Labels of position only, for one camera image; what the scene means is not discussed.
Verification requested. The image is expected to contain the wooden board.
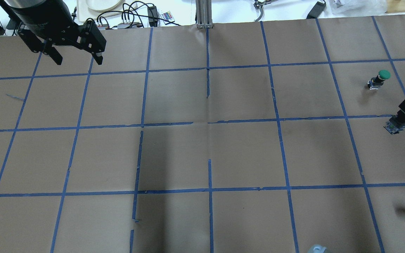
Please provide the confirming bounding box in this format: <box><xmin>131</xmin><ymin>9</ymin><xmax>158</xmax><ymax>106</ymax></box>
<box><xmin>385</xmin><ymin>0</ymin><xmax>405</xmax><ymax>13</ymax></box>

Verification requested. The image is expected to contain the green push button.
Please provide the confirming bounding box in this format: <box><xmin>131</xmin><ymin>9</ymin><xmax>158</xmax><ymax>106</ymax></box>
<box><xmin>367</xmin><ymin>70</ymin><xmax>392</xmax><ymax>91</ymax></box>

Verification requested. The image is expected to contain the black power adapter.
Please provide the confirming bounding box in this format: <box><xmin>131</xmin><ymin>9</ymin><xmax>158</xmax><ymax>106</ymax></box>
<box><xmin>306</xmin><ymin>0</ymin><xmax>327</xmax><ymax>19</ymax></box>

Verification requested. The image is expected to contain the aluminium frame post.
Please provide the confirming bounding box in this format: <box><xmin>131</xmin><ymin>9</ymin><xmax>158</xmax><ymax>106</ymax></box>
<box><xmin>195</xmin><ymin>0</ymin><xmax>213</xmax><ymax>29</ymax></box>

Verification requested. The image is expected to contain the small remote control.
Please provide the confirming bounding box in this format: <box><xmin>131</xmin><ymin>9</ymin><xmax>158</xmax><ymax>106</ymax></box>
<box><xmin>160</xmin><ymin>11</ymin><xmax>175</xmax><ymax>22</ymax></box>

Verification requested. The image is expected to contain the clear plastic bag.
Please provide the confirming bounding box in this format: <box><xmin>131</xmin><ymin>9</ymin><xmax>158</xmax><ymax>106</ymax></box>
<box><xmin>327</xmin><ymin>0</ymin><xmax>387</xmax><ymax>16</ymax></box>

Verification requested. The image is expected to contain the yellow push button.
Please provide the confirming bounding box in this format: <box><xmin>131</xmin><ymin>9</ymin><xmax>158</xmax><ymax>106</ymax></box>
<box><xmin>384</xmin><ymin>110</ymin><xmax>405</xmax><ymax>135</ymax></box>

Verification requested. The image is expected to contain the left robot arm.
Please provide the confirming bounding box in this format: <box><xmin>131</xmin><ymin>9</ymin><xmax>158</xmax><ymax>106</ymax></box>
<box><xmin>0</xmin><ymin>0</ymin><xmax>107</xmax><ymax>65</ymax></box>

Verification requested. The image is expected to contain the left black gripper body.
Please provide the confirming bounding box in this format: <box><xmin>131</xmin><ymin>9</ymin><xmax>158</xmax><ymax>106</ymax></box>
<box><xmin>17</xmin><ymin>9</ymin><xmax>96</xmax><ymax>50</ymax></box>

